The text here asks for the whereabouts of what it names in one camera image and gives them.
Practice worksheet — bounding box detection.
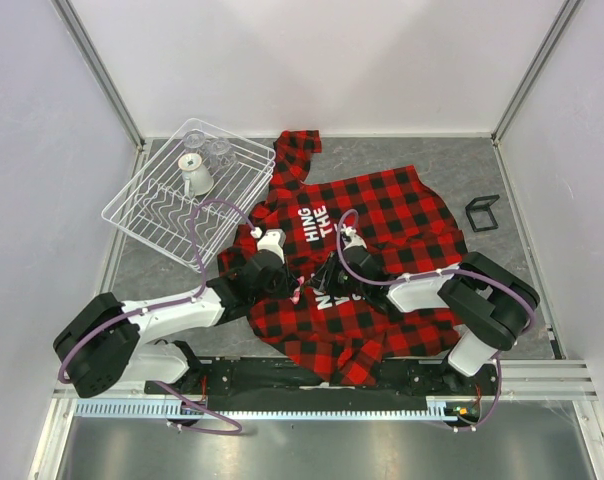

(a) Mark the clear drinking glass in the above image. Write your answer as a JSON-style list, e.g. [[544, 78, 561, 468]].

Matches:
[[208, 138, 236, 169], [182, 129, 207, 153]]

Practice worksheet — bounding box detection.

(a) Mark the small black frame stand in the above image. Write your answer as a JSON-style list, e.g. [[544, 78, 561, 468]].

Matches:
[[465, 194, 500, 233]]

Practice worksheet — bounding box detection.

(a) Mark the pink flower pom-pom brooch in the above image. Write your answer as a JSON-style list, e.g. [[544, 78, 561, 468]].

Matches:
[[290, 276, 305, 305]]

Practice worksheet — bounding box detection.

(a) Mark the white ceramic mug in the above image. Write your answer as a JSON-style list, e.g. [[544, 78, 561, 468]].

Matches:
[[178, 153, 214, 198]]

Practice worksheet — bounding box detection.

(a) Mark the grey slotted cable duct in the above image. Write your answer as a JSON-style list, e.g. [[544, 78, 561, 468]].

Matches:
[[74, 398, 457, 422]]

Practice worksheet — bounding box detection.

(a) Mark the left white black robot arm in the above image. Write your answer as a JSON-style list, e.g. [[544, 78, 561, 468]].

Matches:
[[53, 250, 303, 398]]

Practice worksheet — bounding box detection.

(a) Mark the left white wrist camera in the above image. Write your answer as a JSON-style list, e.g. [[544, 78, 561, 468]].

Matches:
[[250, 227, 286, 261]]

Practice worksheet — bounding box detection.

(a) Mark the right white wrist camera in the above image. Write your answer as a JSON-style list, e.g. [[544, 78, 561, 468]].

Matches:
[[340, 225, 367, 250]]

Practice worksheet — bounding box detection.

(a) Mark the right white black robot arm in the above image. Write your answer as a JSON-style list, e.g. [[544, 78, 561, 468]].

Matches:
[[309, 246, 540, 394]]

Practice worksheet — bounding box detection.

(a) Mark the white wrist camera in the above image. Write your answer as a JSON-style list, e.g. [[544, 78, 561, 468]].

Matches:
[[250, 227, 286, 261], [340, 225, 367, 250]]

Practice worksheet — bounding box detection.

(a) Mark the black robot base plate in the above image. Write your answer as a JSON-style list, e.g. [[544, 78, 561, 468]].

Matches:
[[172, 358, 498, 412]]

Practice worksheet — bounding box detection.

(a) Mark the white wire dish rack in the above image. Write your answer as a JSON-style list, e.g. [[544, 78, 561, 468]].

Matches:
[[101, 118, 275, 272]]

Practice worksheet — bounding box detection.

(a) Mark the red black plaid shirt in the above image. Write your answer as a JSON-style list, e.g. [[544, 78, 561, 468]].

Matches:
[[248, 130, 467, 386]]

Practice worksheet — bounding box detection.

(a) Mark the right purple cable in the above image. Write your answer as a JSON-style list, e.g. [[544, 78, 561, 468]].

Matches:
[[335, 208, 536, 431]]

